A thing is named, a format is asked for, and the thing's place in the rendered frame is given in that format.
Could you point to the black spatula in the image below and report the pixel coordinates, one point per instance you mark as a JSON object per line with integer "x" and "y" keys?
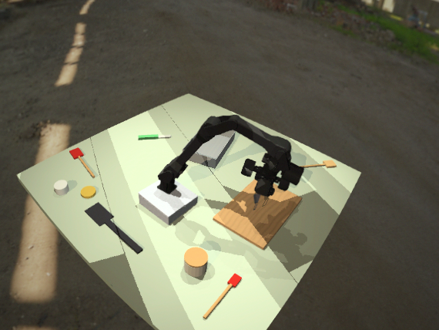
{"x": 101, "y": 216}

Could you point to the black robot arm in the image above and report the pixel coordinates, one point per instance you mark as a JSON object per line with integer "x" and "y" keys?
{"x": 278, "y": 156}

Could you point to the white short cylinder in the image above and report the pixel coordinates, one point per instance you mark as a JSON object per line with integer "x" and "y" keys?
{"x": 61, "y": 187}

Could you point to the green-handled screwdriver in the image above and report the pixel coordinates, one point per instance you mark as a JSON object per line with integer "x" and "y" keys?
{"x": 152, "y": 137}

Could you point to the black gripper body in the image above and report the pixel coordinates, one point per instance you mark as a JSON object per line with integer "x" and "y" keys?
{"x": 249, "y": 167}

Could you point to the light wooden board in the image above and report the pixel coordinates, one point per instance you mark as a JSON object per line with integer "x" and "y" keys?
{"x": 260, "y": 225}

